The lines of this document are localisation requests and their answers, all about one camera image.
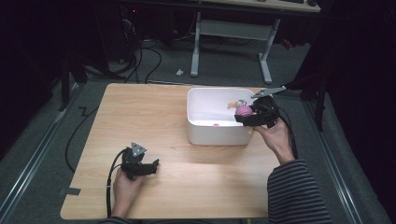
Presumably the metal floor rail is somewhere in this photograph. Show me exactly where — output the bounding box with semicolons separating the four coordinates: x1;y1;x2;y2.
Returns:
303;101;364;224
0;83;82;218

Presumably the black floor cable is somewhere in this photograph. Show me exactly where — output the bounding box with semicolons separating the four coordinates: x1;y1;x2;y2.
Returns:
64;105;101;174
124;18;163;84

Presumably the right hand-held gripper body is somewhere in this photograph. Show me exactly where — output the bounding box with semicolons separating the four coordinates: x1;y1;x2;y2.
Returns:
250;86;287;129

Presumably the black computer tower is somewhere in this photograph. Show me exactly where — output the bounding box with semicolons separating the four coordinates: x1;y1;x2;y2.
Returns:
120;4;144;62

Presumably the grey tape strip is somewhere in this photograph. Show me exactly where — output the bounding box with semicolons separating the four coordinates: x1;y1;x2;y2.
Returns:
59;187;82;197

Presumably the person's left hand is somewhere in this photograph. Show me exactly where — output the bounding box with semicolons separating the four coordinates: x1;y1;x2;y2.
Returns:
111;169;146;218

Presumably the hand-held gripper black cable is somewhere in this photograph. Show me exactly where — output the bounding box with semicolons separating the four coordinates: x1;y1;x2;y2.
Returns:
274;105;299;161
106;148;129;218

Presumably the right hand-held gripper black cable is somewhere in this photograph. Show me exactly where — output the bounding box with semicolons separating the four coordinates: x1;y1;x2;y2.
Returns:
274;105;299;161

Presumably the black stand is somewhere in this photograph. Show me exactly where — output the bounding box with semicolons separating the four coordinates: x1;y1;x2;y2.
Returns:
59;55;90;112
286;71;331;132

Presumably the pink yarn ball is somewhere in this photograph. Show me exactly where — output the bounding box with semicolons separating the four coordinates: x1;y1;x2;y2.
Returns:
234;105;254;118

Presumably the left hand-held gripper black cable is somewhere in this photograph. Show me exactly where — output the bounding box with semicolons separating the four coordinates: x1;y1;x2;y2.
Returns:
106;148;129;218

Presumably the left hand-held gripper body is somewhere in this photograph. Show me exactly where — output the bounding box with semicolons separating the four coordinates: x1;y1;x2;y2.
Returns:
120;142;148;181

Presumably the person's right hand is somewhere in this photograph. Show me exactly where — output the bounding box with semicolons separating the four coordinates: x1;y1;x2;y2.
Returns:
252;118;296;165

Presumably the white frame desk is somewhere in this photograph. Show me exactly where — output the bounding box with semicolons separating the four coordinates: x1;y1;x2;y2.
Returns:
124;0;321;85

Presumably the white plastic bin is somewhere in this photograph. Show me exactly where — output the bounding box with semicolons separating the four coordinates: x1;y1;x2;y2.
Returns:
186;87;257;147

